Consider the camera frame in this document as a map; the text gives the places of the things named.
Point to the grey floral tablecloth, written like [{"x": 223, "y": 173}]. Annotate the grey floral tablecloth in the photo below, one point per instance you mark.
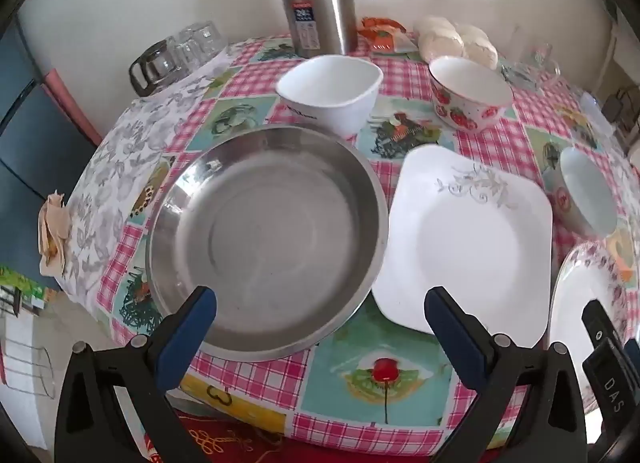
[{"x": 125, "y": 143}]

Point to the strawberry print bowl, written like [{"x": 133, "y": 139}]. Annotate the strawberry print bowl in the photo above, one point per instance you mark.
[{"x": 470, "y": 113}]

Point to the row of clear glass cups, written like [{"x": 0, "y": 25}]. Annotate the row of clear glass cups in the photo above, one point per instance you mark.
[{"x": 195, "y": 45}]

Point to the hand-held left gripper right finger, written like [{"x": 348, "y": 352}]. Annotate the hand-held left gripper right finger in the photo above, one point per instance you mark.
[{"x": 455, "y": 338}]

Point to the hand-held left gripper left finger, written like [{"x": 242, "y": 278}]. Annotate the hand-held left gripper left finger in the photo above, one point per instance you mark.
[{"x": 187, "y": 328}]

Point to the white square plate grey floral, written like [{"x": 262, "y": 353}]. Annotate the white square plate grey floral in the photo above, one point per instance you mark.
[{"x": 465, "y": 253}]

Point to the round plate pink floral rim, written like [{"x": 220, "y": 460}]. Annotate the round plate pink floral rim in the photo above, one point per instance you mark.
[{"x": 580, "y": 303}]

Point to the pink checked picture tablecloth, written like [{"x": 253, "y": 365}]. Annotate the pink checked picture tablecloth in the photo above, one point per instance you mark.
[{"x": 250, "y": 78}]

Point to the white round bowl red print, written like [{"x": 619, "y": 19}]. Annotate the white round bowl red print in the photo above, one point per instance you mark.
[{"x": 590, "y": 193}]

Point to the crumpled beige cloth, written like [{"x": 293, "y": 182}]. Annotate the crumpled beige cloth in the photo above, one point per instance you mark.
[{"x": 54, "y": 233}]

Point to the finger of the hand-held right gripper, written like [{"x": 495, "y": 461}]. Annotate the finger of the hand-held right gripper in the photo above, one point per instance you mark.
[{"x": 598, "y": 324}]

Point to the yellow numbered mat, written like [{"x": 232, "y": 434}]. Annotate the yellow numbered mat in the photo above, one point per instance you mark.
[{"x": 225, "y": 398}]

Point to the pink board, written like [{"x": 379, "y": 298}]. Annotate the pink board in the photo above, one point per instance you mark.
[{"x": 70, "y": 103}]

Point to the orange snack packet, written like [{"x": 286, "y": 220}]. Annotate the orange snack packet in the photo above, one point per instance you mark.
[{"x": 382, "y": 35}]

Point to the stainless steel thermos jug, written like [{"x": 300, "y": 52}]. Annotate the stainless steel thermos jug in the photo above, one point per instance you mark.
[{"x": 320, "y": 3}]

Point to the red patterned mat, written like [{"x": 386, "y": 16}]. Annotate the red patterned mat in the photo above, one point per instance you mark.
[{"x": 235, "y": 443}]

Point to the white squarish bowl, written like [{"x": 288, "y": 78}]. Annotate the white squarish bowl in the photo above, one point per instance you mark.
[{"x": 325, "y": 113}]

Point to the white power strip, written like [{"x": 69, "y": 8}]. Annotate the white power strip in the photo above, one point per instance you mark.
[{"x": 597, "y": 115}]

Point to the bag of white steamed buns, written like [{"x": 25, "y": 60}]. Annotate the bag of white steamed buns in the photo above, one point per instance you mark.
[{"x": 455, "y": 40}]

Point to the clear glass mug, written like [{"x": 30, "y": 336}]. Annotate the clear glass mug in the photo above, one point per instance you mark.
[{"x": 530, "y": 65}]

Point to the blue cabinet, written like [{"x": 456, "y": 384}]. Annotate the blue cabinet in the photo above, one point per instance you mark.
[{"x": 20, "y": 143}]

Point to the green box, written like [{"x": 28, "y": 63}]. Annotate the green box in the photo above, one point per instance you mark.
[{"x": 20, "y": 288}]

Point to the large stainless steel basin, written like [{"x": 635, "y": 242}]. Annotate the large stainless steel basin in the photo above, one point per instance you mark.
[{"x": 280, "y": 243}]

